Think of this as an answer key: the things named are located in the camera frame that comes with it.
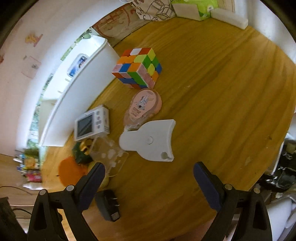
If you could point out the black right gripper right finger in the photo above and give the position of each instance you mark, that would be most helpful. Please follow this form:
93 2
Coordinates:
253 222

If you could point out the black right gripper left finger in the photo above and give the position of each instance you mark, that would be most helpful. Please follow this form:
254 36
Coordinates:
46 221

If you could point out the multicoloured puzzle cube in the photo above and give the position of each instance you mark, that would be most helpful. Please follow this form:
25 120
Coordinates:
138 68

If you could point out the orange round stool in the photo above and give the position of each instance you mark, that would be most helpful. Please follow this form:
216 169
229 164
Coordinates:
70 172

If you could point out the black power adapter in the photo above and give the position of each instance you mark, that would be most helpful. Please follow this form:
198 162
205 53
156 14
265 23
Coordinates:
108 205

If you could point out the green perfume bottle gold cap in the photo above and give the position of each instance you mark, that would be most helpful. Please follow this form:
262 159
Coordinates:
81 151

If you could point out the white plastic holder piece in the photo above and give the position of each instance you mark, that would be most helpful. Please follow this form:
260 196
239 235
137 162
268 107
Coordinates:
152 141

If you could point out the pink correction tape dispenser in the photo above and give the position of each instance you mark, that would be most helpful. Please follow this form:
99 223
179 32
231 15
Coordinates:
144 105

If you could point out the pink drawing paper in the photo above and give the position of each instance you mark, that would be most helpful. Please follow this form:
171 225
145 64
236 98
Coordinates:
30 66

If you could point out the white plastic storage bin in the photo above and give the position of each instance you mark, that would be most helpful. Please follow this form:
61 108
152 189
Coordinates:
82 90

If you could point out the yellow pony sticker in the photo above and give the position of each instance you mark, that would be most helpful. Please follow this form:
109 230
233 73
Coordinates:
33 39

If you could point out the cartoon cardboard box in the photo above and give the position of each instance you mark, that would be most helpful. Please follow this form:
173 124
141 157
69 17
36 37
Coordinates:
119 24

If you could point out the green tissue pack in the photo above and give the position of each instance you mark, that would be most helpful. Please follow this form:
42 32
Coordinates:
194 10

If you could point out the printed canvas bag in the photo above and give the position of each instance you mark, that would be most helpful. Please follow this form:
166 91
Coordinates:
157 10

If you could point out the white digital camera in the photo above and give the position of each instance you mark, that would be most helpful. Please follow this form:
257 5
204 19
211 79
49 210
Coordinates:
92 123

